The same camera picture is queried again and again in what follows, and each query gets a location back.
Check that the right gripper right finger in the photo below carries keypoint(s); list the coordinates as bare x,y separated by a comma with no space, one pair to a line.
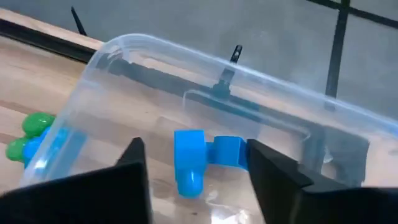
286,193

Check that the green two-stud block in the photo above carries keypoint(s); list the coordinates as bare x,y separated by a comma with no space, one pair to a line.
37,124

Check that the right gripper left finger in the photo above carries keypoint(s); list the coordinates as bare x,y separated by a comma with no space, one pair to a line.
77,199

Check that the clear plastic bin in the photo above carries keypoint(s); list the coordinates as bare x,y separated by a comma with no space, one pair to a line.
140,93

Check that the blue toy block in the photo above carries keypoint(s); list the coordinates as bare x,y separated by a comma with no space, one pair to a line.
32,147
189,155

